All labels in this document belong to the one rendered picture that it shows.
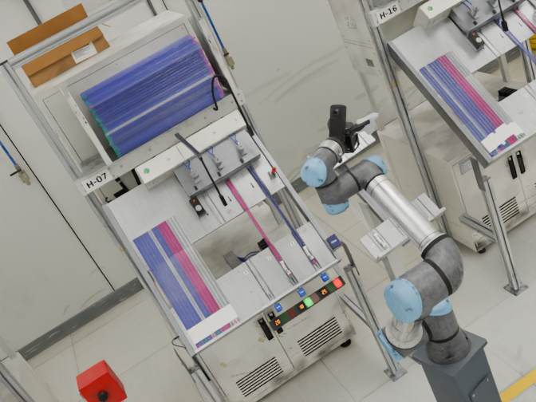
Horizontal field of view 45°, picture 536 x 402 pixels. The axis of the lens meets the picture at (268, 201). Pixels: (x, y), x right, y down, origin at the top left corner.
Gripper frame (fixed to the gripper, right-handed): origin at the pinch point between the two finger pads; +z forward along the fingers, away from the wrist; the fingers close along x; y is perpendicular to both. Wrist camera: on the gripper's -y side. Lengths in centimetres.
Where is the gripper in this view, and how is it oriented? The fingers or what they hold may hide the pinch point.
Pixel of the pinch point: (356, 111)
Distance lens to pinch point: 211.4
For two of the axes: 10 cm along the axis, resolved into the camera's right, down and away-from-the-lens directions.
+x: 8.5, 0.9, -5.3
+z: 4.7, -5.8, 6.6
